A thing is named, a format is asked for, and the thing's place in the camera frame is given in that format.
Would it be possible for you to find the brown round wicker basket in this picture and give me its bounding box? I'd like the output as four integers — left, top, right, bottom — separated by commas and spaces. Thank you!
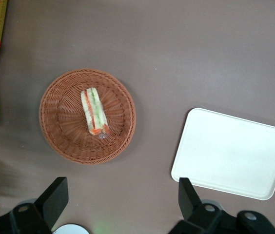
39, 68, 137, 165

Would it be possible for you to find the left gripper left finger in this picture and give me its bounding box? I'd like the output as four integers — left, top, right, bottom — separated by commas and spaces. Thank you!
9, 177, 69, 234

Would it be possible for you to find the white round plate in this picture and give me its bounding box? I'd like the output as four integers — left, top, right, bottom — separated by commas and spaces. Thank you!
54, 223, 90, 234

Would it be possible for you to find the wrapped triangle sandwich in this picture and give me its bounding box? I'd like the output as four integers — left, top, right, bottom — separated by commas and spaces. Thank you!
80, 88, 111, 136

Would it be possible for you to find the white rectangular plastic tray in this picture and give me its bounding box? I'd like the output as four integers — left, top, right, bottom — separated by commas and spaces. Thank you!
171, 107, 275, 201

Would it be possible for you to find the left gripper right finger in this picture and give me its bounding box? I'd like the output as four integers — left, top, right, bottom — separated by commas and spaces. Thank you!
168, 177, 238, 234

